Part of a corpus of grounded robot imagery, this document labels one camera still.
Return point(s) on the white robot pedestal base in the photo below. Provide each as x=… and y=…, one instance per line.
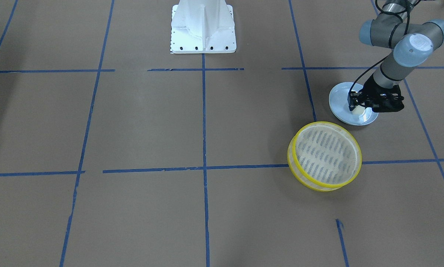
x=202, y=26

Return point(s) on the white steamed bun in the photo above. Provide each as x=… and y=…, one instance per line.
x=358, y=111

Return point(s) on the yellow round steamer basket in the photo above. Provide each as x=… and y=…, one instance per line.
x=324, y=156

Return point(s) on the light blue plate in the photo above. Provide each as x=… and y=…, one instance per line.
x=338, y=101

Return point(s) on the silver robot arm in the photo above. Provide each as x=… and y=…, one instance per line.
x=410, y=45

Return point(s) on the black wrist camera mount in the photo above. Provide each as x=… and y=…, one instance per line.
x=387, y=100

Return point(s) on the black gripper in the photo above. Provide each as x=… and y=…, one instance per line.
x=372, y=87

